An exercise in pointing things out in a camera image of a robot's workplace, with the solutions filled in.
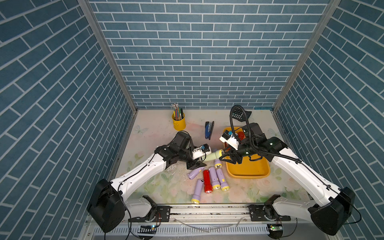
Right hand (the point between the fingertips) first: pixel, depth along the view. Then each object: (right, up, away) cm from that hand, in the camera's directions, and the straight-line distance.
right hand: (224, 154), depth 72 cm
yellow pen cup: (-26, +14, +31) cm, 43 cm away
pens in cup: (-27, +22, +31) cm, 46 cm away
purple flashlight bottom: (-14, -23, +5) cm, 27 cm away
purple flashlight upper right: (-1, -9, +16) cm, 19 cm away
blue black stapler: (-5, +12, +36) cm, 39 cm away
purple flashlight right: (+1, -18, +7) cm, 20 cm away
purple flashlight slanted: (-15, -14, +13) cm, 24 cm away
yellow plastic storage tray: (+21, -12, +17) cm, 30 cm away
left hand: (-8, -4, +4) cm, 10 cm away
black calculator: (+20, +22, +44) cm, 53 cm away
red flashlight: (-7, -18, +10) cm, 22 cm away
